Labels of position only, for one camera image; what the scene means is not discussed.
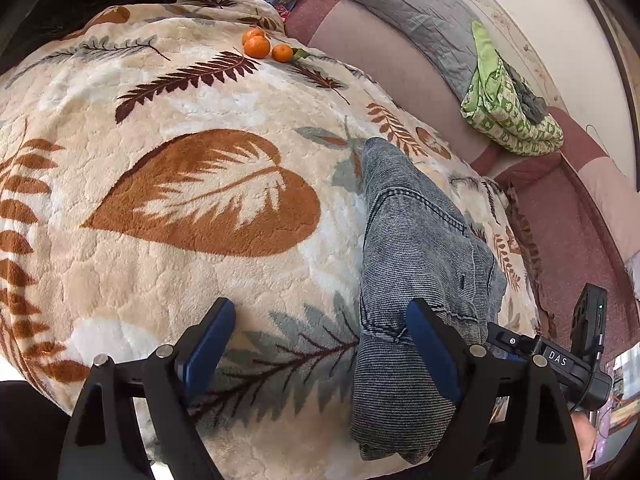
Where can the green patterned cloth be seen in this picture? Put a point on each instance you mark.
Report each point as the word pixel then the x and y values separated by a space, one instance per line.
pixel 500 125

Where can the grey quilted blanket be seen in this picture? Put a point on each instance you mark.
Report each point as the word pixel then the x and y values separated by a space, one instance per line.
pixel 400 0

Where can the dark grey cloth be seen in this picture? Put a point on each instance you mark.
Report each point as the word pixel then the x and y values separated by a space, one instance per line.
pixel 530 100

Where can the leaf print fleece blanket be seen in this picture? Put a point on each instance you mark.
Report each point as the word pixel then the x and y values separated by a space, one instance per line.
pixel 175 270

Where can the small colourful packet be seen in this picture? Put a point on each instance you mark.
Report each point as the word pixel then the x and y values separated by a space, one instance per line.
pixel 286 0

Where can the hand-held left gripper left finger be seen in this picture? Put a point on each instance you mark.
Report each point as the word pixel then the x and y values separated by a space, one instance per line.
pixel 207 350

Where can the person's right hand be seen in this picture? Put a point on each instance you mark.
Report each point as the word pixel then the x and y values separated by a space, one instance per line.
pixel 586 440

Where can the pink bed sheet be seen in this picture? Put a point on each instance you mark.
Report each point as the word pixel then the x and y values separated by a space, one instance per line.
pixel 400 75

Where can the blue denim pants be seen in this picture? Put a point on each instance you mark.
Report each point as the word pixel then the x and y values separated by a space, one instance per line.
pixel 415 240

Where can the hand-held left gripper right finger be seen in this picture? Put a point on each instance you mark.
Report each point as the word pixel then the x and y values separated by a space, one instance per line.
pixel 432 350

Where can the large tangerine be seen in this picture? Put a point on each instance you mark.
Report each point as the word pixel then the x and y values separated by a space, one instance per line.
pixel 257 46

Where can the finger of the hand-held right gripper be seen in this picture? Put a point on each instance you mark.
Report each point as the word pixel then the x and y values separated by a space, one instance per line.
pixel 512 340

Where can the tangerine with green leaf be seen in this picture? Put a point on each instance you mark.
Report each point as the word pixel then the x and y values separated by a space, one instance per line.
pixel 283 53

